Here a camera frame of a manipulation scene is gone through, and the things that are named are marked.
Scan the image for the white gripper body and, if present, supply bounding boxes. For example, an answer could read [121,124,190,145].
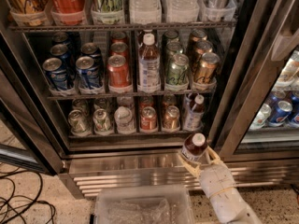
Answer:
[199,163,235,198]

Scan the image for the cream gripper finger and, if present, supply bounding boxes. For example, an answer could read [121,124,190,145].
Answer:
[206,147,223,165]
[178,153,201,178]

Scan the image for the brown drink bottle white cap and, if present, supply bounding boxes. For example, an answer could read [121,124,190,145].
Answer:
[181,133,207,161]

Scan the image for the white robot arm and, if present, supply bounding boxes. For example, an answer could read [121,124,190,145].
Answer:
[178,147,263,224]

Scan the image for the orange can bottom shelf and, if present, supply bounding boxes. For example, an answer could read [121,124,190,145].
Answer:
[163,105,179,130]

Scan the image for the glass fridge door right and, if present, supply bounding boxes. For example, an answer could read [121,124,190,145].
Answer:
[215,0,299,161]

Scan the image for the red can bottom shelf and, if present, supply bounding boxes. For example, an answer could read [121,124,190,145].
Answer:
[140,106,157,130]

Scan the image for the blue pepsi can right fridge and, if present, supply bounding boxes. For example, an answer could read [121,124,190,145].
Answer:
[268,101,292,126]

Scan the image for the clear water bottle bottom shelf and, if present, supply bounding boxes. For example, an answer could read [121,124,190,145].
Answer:
[114,106,135,134]

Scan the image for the brown tea bottle middle shelf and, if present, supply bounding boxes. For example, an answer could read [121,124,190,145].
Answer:
[138,34,161,92]

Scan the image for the green can shelf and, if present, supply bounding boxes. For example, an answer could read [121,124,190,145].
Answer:
[93,108,111,132]
[68,109,90,134]

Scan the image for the stainless steel fridge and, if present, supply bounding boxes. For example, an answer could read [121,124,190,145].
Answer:
[0,0,299,198]

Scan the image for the green can bottom shelf left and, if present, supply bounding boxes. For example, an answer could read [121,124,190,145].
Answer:
[68,109,90,134]

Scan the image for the open fridge door left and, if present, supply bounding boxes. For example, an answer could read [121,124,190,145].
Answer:
[0,71,64,175]

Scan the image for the clear plastic bin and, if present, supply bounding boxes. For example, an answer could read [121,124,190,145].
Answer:
[93,185,195,224]

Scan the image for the front gold lacroix can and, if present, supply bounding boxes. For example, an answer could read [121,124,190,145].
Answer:
[193,52,220,84]

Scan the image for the front green lacroix can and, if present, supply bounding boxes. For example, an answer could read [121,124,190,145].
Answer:
[166,53,189,85]

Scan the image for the green lacroix can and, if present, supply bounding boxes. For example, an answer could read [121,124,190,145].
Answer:
[91,0,124,24]
[166,53,189,85]

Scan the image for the front red soda can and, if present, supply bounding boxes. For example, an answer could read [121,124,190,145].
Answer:
[107,55,131,88]

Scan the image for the front blue pepsi can right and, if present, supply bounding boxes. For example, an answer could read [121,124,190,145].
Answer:
[76,56,102,90]

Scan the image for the blue pepsi can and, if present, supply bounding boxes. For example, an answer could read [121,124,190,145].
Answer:
[76,56,102,90]
[42,58,74,91]

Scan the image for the front blue pepsi can left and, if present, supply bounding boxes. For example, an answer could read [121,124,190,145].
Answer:
[42,58,74,91]

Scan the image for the green lacroix can top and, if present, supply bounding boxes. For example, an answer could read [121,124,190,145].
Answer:
[91,0,124,24]

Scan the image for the red coca cola can top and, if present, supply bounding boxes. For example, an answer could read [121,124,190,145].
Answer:
[46,0,90,26]

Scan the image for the orange lacroix can top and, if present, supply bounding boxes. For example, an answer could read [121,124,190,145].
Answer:
[8,0,50,26]

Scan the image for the black floor cables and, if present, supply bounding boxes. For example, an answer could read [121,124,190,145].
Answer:
[0,163,57,224]

